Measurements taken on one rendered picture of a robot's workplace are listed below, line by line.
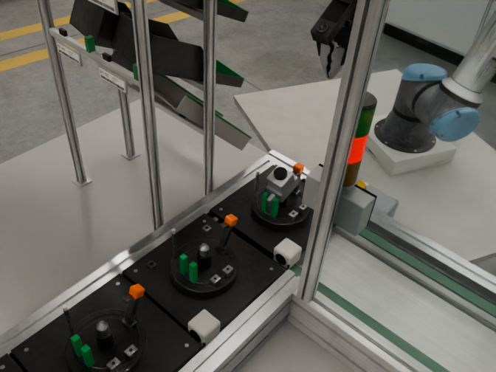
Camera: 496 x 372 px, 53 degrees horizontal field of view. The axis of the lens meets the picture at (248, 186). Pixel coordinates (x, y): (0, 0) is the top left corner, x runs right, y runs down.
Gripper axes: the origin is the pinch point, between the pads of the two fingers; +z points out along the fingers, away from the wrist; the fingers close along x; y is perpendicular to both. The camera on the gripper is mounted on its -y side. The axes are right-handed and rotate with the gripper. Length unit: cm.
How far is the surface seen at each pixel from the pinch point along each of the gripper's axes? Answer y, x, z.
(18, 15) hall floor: 89, 348, 123
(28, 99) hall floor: 28, 229, 123
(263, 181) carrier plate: -15.3, 4.2, 26.4
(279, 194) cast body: -23.6, -6.7, 18.0
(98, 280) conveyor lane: -62, 9, 28
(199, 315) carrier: -55, -13, 24
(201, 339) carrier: -57, -17, 26
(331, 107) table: 42, 21, 37
